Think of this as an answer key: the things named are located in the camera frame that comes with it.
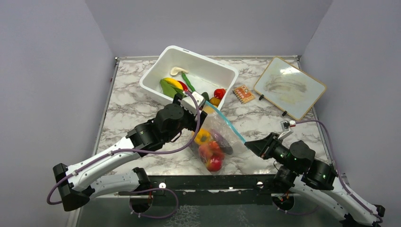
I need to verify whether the red chili pepper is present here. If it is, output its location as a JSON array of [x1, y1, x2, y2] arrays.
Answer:
[[178, 81, 189, 91]]

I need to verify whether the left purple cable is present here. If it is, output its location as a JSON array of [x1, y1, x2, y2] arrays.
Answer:
[[46, 91, 202, 219]]

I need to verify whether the green avocado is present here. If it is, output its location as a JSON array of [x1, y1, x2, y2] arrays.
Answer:
[[201, 92, 209, 101]]

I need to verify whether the orange carrot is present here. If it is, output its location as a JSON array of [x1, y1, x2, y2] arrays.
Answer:
[[209, 141, 225, 160]]

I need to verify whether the white plastic bin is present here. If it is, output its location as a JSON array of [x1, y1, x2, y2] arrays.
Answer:
[[139, 45, 240, 114]]

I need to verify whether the yellow banana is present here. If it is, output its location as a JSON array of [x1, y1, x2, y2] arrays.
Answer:
[[163, 78, 183, 90]]

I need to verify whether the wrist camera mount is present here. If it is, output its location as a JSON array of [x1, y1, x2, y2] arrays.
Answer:
[[181, 91, 206, 113], [278, 120, 296, 141]]

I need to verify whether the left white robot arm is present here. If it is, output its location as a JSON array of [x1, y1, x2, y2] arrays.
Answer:
[[46, 91, 207, 211]]

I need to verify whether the wood framed whiteboard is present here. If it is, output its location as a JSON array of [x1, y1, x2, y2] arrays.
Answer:
[[253, 57, 327, 120]]

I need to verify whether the small orange fruit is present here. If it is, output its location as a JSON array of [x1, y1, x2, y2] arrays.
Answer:
[[209, 97, 221, 107]]

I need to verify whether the green chili pepper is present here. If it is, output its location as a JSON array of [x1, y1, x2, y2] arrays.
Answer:
[[181, 72, 196, 92]]

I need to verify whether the peach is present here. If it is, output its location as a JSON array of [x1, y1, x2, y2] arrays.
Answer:
[[198, 143, 213, 161]]

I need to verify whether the green leaf vegetable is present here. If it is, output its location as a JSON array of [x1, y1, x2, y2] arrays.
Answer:
[[160, 79, 183, 98]]

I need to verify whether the clear zip top bag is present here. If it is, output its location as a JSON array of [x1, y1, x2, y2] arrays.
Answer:
[[189, 102, 247, 175]]

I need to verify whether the red apple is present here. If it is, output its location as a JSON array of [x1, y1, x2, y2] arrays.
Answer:
[[206, 156, 223, 172]]

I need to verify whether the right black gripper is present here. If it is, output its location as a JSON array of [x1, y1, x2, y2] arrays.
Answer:
[[244, 131, 300, 174]]

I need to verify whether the brown mushroom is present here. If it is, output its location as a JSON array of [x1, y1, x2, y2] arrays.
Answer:
[[170, 67, 189, 76]]

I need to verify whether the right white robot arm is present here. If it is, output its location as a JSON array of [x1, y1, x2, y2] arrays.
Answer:
[[245, 133, 385, 227]]

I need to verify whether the dark eggplant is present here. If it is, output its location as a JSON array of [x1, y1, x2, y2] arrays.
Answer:
[[209, 129, 233, 155]]

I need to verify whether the red strawberry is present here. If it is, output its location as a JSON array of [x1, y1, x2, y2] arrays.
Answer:
[[214, 88, 226, 100]]

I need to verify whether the yellow lemon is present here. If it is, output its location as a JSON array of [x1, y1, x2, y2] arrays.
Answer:
[[202, 105, 215, 115]]

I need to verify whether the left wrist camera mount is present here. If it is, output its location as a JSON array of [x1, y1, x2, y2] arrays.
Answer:
[[181, 91, 206, 113]]

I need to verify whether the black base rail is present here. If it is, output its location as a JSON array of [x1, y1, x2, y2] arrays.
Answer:
[[118, 174, 305, 208]]

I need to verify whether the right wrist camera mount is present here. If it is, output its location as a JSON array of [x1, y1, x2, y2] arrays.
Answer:
[[278, 120, 296, 141]]

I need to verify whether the orange bell pepper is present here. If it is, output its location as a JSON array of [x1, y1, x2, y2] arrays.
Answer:
[[194, 129, 213, 145]]

